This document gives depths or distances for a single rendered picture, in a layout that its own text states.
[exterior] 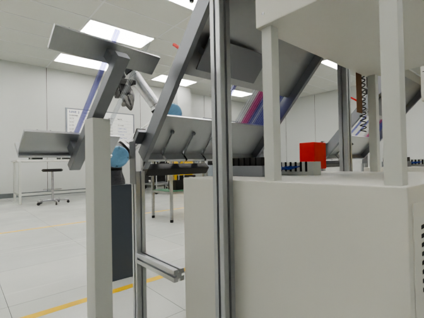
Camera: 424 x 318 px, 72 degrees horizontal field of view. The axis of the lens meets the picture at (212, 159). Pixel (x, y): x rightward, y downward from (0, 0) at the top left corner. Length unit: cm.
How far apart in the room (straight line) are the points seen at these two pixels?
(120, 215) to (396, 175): 150
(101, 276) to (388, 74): 94
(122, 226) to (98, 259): 81
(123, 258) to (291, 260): 131
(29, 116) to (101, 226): 695
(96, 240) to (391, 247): 80
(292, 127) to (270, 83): 1058
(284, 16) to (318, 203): 43
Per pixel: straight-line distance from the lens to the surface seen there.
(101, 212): 101
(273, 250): 74
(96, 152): 100
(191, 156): 135
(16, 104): 789
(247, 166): 97
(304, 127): 1105
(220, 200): 79
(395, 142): 60
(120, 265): 189
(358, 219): 62
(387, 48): 64
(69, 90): 820
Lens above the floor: 67
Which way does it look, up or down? 1 degrees up
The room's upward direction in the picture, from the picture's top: 1 degrees counter-clockwise
